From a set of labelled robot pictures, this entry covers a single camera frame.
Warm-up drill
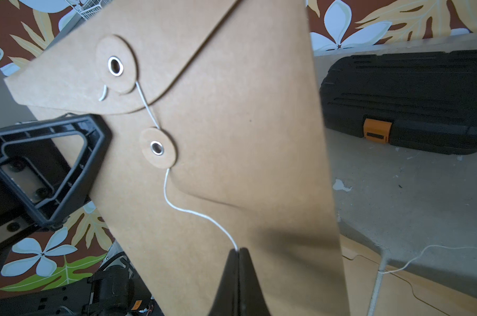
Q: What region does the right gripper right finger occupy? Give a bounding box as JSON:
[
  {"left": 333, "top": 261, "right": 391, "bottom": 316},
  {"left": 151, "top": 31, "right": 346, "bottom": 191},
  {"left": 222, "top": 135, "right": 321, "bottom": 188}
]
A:
[{"left": 239, "top": 248, "right": 270, "bottom": 316}]

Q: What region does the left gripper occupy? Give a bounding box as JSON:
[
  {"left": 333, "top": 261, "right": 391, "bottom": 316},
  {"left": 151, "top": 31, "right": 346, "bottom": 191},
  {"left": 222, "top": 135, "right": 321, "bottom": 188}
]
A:
[{"left": 0, "top": 114, "right": 112, "bottom": 271}]

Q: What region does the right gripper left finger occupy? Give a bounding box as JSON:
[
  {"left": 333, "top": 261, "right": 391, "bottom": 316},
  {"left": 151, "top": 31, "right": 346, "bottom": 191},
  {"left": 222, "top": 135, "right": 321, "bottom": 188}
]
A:
[{"left": 209, "top": 249, "right": 239, "bottom": 316}]

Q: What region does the brown file bag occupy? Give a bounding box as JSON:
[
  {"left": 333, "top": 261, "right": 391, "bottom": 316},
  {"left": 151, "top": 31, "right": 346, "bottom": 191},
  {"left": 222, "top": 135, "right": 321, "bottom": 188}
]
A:
[
  {"left": 372, "top": 271, "right": 477, "bottom": 315},
  {"left": 5, "top": 1, "right": 350, "bottom": 315},
  {"left": 340, "top": 235, "right": 382, "bottom": 315}
]

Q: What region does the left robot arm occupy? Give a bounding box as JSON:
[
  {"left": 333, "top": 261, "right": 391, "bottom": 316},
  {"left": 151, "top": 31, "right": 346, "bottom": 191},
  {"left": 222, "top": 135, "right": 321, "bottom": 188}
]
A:
[{"left": 0, "top": 113, "right": 162, "bottom": 315}]

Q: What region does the black tool case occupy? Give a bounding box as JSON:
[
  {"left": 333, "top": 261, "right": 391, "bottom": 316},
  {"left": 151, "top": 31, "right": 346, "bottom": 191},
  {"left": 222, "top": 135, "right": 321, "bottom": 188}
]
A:
[{"left": 319, "top": 50, "right": 477, "bottom": 155}]

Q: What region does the white wire basket left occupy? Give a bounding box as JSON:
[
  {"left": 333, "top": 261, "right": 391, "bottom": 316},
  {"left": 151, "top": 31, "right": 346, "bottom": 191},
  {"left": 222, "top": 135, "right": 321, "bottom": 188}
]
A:
[{"left": 67, "top": 0, "right": 111, "bottom": 21}]

